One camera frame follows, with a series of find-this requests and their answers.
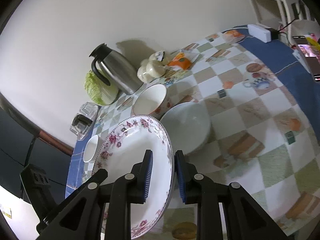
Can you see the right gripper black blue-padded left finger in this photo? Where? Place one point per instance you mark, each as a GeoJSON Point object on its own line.
{"type": "Point", "coordinates": [96, 208]}

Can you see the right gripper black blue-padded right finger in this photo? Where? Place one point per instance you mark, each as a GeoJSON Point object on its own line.
{"type": "Point", "coordinates": [223, 210]}

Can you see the small white bowl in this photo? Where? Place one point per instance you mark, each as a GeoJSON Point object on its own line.
{"type": "Point", "coordinates": [92, 149]}

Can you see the pale blue bowl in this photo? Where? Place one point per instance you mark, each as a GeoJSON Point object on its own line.
{"type": "Point", "coordinates": [188, 127]}

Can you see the strawberry pattern bowl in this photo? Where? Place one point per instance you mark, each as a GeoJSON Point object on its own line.
{"type": "Point", "coordinates": [153, 101]}

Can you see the clear glass cup tray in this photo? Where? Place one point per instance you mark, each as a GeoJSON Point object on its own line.
{"type": "Point", "coordinates": [84, 121]}

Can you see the napa cabbage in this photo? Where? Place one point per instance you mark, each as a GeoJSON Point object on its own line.
{"type": "Point", "coordinates": [99, 92]}

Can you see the patterned blue tablecloth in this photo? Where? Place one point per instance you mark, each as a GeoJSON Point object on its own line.
{"type": "Point", "coordinates": [264, 109]}

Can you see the steel thermos jug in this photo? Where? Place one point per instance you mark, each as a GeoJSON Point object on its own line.
{"type": "Point", "coordinates": [109, 65]}

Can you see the bag of steamed buns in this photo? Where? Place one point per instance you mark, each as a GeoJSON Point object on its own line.
{"type": "Point", "coordinates": [154, 67]}

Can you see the orange snack packet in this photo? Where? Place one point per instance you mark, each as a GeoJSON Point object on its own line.
{"type": "Point", "coordinates": [183, 60]}

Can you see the smartphone with lit screen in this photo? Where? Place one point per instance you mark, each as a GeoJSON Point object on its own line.
{"type": "Point", "coordinates": [306, 51]}

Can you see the small orange packet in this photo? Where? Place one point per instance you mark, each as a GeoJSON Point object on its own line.
{"type": "Point", "coordinates": [233, 36]}

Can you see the white power strip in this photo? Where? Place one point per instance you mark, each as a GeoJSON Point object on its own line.
{"type": "Point", "coordinates": [261, 33]}

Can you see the white lattice chair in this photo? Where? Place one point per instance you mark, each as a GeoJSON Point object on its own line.
{"type": "Point", "coordinates": [294, 10]}

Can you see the white shelf unit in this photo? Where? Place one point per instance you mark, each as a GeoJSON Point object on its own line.
{"type": "Point", "coordinates": [268, 12]}

